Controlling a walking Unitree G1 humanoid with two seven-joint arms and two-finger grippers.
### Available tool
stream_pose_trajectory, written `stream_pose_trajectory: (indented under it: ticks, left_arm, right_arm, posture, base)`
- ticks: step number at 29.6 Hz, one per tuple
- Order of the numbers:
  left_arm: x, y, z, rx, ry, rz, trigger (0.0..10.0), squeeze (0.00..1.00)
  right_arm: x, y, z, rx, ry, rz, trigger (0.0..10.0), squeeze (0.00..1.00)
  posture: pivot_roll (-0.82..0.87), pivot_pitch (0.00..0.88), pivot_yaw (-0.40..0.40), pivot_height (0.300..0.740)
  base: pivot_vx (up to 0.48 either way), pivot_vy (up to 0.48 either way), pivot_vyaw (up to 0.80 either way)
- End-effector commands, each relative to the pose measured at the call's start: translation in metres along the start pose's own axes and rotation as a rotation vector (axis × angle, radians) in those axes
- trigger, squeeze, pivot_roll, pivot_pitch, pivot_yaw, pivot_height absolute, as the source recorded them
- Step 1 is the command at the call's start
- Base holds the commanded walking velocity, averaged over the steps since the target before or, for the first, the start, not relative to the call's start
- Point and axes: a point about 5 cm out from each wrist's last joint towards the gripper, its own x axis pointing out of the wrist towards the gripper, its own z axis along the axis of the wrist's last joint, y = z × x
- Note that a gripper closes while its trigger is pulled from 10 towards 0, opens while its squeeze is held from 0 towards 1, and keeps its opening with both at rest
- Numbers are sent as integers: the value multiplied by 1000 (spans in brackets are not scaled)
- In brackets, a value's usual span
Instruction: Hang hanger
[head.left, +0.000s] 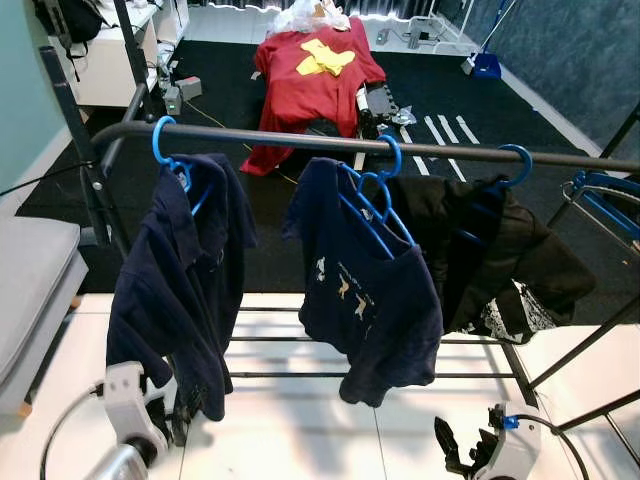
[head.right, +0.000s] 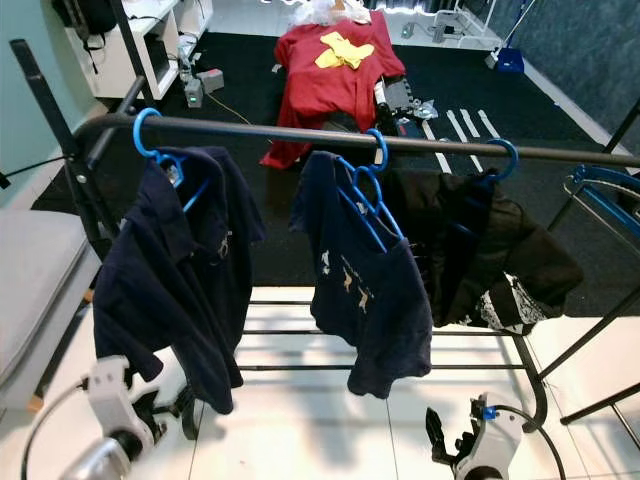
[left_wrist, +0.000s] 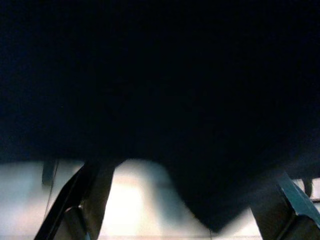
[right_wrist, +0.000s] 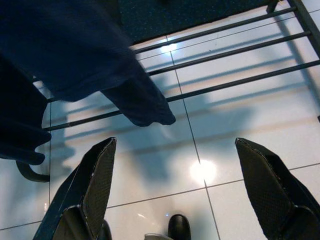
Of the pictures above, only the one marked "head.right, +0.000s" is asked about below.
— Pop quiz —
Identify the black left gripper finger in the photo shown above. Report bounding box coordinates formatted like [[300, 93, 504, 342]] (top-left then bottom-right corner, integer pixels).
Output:
[[178, 385, 203, 442]]

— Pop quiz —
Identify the navy blue t-shirt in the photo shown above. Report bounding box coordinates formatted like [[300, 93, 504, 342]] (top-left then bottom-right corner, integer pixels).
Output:
[[92, 147, 266, 416]]

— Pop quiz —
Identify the blue plastic hanger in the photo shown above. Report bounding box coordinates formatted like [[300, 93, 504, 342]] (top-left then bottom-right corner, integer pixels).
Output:
[[565, 165, 640, 241], [333, 127, 407, 253], [132, 107, 213, 214], [450, 138, 520, 241]]

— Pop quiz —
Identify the navy printed t-shirt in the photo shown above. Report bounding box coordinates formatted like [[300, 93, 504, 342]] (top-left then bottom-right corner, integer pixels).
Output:
[[290, 150, 433, 399]]

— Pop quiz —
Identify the black patterned garment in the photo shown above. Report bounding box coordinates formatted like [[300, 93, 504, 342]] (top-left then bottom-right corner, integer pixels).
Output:
[[380, 168, 585, 336]]

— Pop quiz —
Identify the black metal clothes rack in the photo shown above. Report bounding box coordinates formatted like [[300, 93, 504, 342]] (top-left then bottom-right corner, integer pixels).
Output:
[[8, 38, 640, 453]]

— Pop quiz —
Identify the grey power adapter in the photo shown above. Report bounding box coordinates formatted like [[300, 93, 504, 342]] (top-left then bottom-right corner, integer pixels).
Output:
[[183, 68, 225, 107]]

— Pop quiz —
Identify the black electronic device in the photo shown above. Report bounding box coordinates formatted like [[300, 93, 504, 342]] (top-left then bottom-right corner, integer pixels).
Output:
[[373, 75, 423, 126]]

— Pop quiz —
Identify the white shelf unit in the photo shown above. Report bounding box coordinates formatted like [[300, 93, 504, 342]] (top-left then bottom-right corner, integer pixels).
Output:
[[65, 0, 213, 101]]

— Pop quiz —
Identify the black floor carpet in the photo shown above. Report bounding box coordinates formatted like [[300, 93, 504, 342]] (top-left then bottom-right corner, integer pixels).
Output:
[[32, 30, 640, 319]]

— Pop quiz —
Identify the red shirt yellow star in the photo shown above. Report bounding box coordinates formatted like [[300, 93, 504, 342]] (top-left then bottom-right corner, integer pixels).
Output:
[[260, 22, 407, 169]]

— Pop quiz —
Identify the blue dustpan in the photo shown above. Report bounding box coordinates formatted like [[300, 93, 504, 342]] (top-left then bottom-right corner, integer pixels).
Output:
[[485, 0, 543, 74]]

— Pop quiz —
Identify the black backpack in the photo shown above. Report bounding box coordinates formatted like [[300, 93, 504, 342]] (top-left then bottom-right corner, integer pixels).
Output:
[[50, 0, 121, 36]]

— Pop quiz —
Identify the white crumpled plastic sheet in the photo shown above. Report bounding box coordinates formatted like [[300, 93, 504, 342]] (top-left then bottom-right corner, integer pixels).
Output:
[[285, 0, 371, 29]]

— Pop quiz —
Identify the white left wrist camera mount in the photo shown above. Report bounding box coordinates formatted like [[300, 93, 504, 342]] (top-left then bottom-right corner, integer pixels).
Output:
[[87, 357, 166, 453]]

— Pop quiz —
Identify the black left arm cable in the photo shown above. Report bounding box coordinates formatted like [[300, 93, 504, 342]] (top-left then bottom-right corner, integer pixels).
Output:
[[20, 378, 91, 480]]

